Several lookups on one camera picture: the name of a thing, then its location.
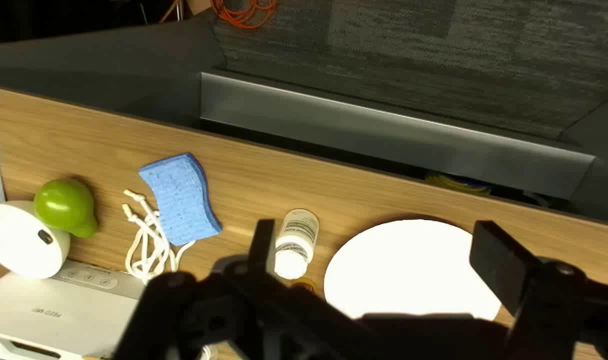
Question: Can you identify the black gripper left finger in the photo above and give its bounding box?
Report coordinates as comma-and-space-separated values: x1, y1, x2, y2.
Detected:
113, 217, 360, 360

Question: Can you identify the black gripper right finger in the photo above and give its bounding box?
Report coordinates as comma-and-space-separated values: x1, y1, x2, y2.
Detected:
468, 219, 608, 360

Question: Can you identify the white pill bottle blue label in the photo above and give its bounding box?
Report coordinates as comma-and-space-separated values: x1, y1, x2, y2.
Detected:
273, 208, 323, 281

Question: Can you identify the white paper plate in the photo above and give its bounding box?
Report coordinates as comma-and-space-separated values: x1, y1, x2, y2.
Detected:
323, 217, 505, 324

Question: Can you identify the white printer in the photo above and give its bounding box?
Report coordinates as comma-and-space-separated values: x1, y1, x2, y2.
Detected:
0, 259, 150, 360

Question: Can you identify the green toy pear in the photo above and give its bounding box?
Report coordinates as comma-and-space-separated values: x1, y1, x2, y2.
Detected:
33, 176, 101, 240

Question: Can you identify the white desk lamp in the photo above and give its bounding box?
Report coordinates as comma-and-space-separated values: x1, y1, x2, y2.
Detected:
0, 199, 73, 280

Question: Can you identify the grey metal bar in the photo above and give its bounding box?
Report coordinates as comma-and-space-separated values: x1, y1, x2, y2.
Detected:
199, 68, 599, 202

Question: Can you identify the white rope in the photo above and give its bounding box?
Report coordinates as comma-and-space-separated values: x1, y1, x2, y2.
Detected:
121, 188, 199, 283

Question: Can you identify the orange cable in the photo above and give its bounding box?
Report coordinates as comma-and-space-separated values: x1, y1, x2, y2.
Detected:
211, 0, 280, 32

